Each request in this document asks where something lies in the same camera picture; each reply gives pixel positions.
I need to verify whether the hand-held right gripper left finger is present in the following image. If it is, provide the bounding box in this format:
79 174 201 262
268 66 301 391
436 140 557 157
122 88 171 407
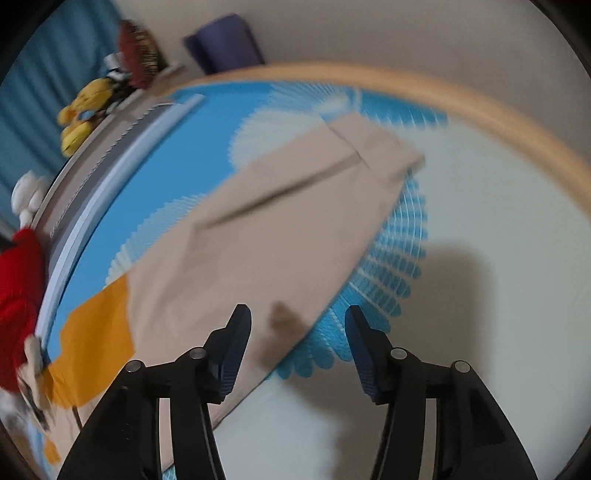
58 304 253 480

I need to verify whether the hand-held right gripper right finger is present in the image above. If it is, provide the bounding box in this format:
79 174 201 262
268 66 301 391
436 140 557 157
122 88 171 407
345 305 539 480

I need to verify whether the beige and orange shirt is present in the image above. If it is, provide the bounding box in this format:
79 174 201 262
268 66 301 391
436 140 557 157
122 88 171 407
41 112 426 467

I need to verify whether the blue and white patterned bedsheet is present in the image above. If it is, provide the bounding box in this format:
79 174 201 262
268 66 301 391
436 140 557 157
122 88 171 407
28 76 591 480

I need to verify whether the red knitted blanket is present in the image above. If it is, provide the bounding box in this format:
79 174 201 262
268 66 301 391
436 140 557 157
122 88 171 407
0 226 47 393

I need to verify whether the grey window ledge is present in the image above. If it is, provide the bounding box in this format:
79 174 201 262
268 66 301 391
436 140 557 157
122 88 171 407
32 65 188 259

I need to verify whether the black and white plush toy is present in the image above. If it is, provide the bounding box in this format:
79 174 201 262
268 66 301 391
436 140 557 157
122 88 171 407
104 53 136 100

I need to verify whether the purple box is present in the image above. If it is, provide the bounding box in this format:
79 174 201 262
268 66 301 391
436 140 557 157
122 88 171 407
184 14 266 75

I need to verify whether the dark red plush toy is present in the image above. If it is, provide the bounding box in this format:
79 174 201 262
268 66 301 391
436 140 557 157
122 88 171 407
117 21 163 88

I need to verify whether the blue curtain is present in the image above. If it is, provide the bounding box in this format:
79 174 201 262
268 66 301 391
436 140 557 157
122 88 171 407
0 0 125 195

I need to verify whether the wooden bed frame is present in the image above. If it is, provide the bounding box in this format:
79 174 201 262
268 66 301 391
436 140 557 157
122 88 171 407
148 62 591 185

